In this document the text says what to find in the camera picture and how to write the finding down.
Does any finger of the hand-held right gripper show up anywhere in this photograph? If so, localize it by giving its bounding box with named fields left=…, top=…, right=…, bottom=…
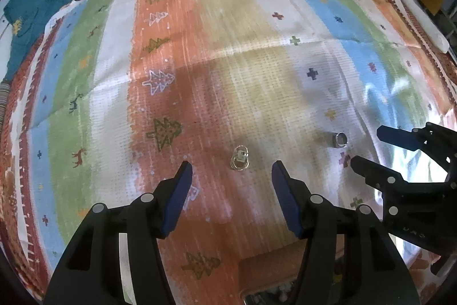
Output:
left=376, top=122, right=457, bottom=181
left=350, top=155, right=448, bottom=217

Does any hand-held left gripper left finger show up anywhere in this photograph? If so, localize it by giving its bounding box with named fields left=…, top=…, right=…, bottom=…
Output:
left=43, top=160, right=194, bottom=305

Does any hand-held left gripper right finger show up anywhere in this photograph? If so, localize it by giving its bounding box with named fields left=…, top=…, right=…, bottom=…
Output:
left=271, top=160, right=422, bottom=305

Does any small silver ring cluster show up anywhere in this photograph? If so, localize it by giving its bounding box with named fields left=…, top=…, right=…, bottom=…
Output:
left=230, top=145, right=251, bottom=171

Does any metal tin box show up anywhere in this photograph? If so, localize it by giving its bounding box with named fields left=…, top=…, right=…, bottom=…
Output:
left=237, top=244, right=347, bottom=305

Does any white bolster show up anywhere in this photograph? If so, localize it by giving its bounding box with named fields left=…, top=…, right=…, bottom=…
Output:
left=396, top=0, right=451, bottom=54

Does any striped patterned blanket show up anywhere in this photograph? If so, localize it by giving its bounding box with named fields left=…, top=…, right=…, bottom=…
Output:
left=27, top=0, right=457, bottom=305

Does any colourful striped tablecloth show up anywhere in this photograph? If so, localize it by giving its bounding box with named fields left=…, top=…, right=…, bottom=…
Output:
left=0, top=0, right=457, bottom=296

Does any striped pillow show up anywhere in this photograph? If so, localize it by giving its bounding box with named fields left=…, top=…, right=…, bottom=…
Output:
left=0, top=83, right=10, bottom=114

